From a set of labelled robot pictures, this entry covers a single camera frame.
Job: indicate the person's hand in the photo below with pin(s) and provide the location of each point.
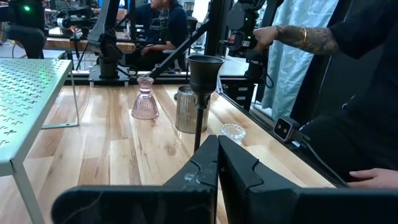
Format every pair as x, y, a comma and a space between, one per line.
265, 37
376, 179

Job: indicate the clear ribbed glass candle holder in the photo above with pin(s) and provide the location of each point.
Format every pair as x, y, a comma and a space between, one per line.
233, 130

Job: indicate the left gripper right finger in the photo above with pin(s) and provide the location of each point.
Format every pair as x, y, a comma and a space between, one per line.
242, 174

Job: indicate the small table-level camera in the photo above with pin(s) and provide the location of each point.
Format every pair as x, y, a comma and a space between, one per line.
283, 129

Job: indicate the person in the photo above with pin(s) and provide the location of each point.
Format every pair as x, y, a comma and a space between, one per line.
174, 28
367, 124

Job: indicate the black vertical frame post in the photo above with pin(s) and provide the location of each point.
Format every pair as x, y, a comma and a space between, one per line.
217, 28

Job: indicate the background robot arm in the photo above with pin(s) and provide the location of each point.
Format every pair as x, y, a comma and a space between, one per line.
74, 20

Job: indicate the person's forearm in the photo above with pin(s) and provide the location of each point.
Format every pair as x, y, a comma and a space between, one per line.
317, 40

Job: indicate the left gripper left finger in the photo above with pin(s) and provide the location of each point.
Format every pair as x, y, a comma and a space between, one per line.
205, 161

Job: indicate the black diagonal frame strut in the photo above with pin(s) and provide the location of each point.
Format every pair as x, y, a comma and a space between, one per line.
177, 53

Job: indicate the pale green perforated metal shelf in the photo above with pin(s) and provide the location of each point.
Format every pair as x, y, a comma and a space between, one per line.
25, 93

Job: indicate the pink ribbed glass candle holder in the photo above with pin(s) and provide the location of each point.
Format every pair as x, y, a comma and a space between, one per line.
145, 107

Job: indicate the wooden background workbench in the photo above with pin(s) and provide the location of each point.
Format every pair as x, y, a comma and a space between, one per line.
62, 44

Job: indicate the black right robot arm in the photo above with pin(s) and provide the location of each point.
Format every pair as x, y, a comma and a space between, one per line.
104, 43

